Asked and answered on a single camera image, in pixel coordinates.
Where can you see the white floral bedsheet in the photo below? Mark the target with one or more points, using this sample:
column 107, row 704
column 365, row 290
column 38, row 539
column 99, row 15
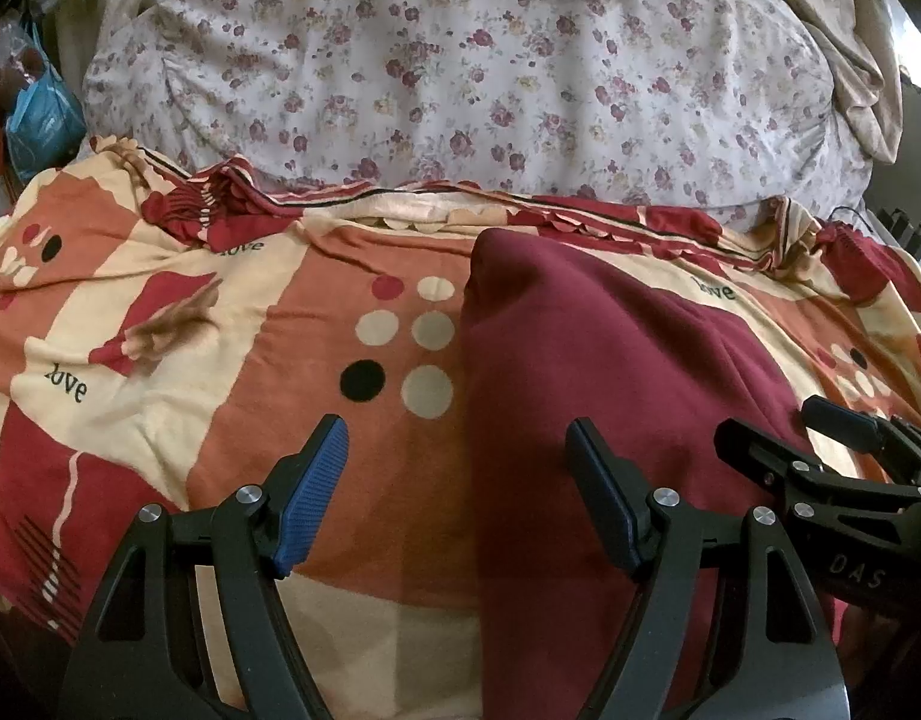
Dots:
column 468, row 90

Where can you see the maroon garment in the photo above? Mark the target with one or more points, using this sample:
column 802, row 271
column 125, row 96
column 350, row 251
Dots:
column 618, row 330

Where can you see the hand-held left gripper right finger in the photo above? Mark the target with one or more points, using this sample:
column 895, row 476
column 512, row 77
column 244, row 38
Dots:
column 606, row 495

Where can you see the beige cloth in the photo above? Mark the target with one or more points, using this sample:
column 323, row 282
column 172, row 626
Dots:
column 858, row 67

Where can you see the blue plastic bag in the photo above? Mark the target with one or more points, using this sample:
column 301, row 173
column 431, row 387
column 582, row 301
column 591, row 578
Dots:
column 44, row 116

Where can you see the red and cream printed blanket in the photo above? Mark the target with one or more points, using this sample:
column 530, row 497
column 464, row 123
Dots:
column 205, row 390

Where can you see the clear plastic bag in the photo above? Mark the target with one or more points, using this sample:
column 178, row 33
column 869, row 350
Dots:
column 18, row 52

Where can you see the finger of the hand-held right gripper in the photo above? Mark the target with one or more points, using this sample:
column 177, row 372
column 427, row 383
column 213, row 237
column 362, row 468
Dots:
column 843, row 420
column 753, row 454

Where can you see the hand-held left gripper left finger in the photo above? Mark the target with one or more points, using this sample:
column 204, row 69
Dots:
column 314, row 495

